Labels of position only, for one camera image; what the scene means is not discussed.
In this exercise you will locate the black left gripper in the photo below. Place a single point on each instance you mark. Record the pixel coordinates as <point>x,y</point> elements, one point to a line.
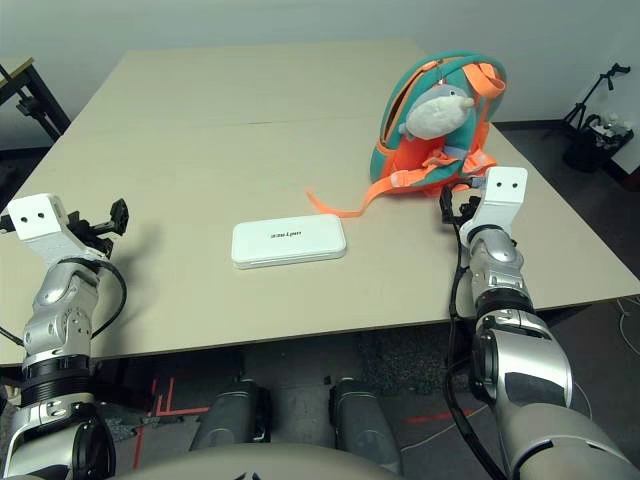
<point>95,232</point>

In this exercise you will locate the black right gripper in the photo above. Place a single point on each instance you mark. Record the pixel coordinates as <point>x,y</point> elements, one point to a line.
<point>447,207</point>

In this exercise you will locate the teal orange backpack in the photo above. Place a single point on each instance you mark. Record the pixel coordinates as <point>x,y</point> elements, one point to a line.
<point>415,155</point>

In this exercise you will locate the grey white plush shark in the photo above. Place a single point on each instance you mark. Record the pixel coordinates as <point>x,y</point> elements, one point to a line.
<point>435,115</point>

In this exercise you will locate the white pencil case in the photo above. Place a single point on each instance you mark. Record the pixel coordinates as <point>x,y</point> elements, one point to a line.
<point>287,242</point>

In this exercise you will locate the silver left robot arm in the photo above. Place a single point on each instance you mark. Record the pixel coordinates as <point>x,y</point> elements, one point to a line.
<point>55,320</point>

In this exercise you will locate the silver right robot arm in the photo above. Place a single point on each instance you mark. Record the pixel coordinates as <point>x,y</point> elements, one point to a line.
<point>500,270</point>

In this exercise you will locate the black bin with bottles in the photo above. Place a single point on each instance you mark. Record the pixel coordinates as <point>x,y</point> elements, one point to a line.
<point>585,150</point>

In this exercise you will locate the black tripod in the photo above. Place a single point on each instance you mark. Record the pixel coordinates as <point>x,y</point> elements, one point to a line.
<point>582,107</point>

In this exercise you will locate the black framed side table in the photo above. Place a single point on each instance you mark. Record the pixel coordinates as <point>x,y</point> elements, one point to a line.
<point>15,67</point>

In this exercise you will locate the grey robot left leg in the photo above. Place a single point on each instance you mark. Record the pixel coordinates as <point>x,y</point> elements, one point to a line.
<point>230,415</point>

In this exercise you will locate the grey robot leg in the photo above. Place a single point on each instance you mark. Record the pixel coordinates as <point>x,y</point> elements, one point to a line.
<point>362,425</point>
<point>230,415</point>

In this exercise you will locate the grey robot right leg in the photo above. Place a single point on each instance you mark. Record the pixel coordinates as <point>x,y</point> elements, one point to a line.
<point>362,425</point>

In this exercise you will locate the beige robot torso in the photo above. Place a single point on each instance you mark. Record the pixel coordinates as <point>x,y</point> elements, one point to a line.
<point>250,465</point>

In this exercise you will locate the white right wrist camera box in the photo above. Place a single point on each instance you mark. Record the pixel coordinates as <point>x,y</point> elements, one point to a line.
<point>500,200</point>

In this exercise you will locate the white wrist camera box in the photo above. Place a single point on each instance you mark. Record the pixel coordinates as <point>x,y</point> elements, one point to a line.
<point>500,200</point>
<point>37,215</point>

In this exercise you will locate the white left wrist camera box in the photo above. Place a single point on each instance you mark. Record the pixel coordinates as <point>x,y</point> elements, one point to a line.
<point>37,215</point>

